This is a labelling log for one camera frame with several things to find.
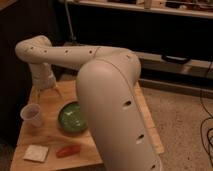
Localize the grey metal shelf beam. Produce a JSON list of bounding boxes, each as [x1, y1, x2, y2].
[[62, 41, 213, 80]]

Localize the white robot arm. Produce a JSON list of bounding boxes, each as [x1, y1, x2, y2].
[[15, 36, 163, 171]]

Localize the white square sponge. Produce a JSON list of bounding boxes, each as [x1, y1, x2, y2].
[[23, 145, 49, 162]]

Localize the green ceramic bowl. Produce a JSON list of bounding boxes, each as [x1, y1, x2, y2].
[[58, 101, 87, 134]]

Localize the metal vertical pole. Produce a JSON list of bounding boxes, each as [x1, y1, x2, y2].
[[64, 0, 76, 44]]

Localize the black cables on floor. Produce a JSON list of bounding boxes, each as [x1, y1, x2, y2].
[[199, 61, 213, 158]]

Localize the black object on beam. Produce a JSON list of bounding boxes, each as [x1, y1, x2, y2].
[[161, 55, 190, 65]]

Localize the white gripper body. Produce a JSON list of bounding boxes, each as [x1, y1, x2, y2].
[[34, 74, 56, 90]]

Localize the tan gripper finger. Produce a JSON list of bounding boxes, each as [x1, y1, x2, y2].
[[53, 85, 63, 99], [36, 90, 42, 104]]

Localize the wooden table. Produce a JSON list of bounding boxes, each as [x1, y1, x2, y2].
[[9, 79, 165, 171]]

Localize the translucent white cup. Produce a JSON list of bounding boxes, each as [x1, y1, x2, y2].
[[20, 103, 43, 127]]

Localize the upper shelf with clutter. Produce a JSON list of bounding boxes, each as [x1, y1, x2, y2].
[[59, 0, 213, 19]]

